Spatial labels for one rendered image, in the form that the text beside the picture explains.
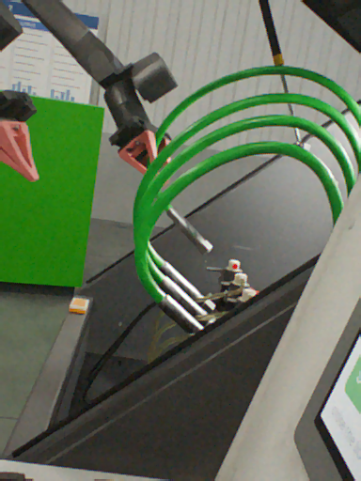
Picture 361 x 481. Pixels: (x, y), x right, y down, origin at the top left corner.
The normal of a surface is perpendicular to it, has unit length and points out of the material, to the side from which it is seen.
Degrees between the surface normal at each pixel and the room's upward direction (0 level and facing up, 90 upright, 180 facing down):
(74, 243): 90
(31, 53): 90
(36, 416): 0
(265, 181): 90
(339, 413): 76
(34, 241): 90
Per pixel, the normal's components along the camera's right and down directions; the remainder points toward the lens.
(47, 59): 0.12, 0.22
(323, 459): -0.92, -0.37
